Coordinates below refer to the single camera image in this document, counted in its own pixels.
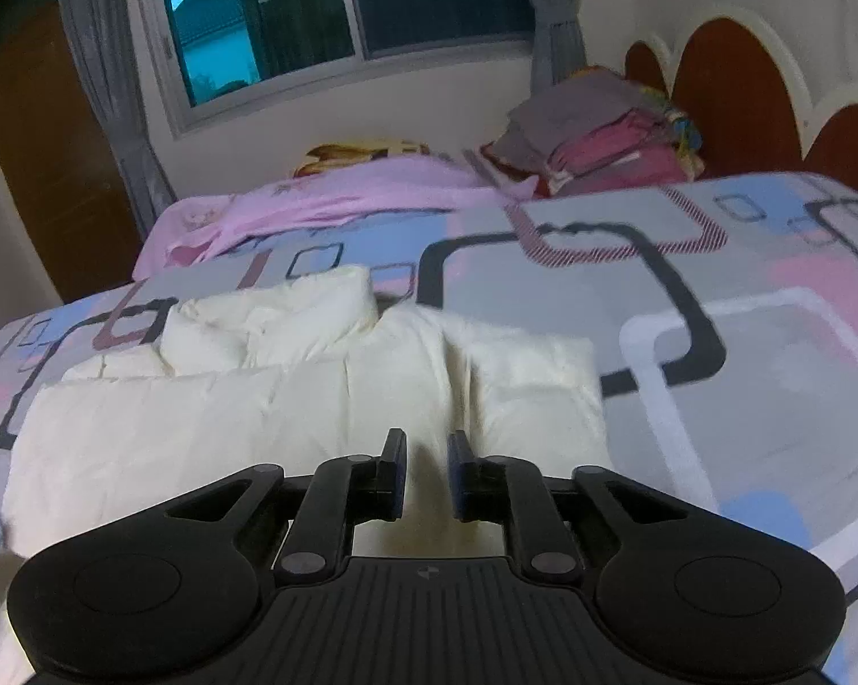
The sliding glass window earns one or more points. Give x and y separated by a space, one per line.
293 14

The red and white headboard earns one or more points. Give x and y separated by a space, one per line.
728 100

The pink blanket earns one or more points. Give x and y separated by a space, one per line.
314 203

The yellow printed cloth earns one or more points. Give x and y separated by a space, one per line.
357 151

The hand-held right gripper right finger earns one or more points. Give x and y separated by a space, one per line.
459 476

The patterned bed sheet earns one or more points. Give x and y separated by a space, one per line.
721 385

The pile of folded clothes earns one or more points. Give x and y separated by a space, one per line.
593 135

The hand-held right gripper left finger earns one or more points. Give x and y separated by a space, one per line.
398 476

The grey curtain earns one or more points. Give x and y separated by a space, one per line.
107 85
553 36

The brown wooden door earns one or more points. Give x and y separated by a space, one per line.
36 157

